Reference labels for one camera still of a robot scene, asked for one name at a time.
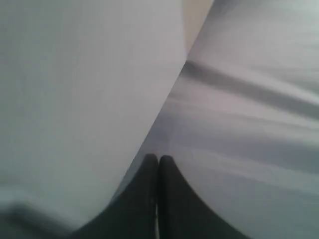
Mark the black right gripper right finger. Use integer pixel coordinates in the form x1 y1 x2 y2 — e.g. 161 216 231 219
157 155 239 239

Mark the white curtain backdrop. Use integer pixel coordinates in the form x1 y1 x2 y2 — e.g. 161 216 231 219
141 0 319 239

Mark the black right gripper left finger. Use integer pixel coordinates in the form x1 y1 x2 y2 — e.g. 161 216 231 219
69 154 158 239

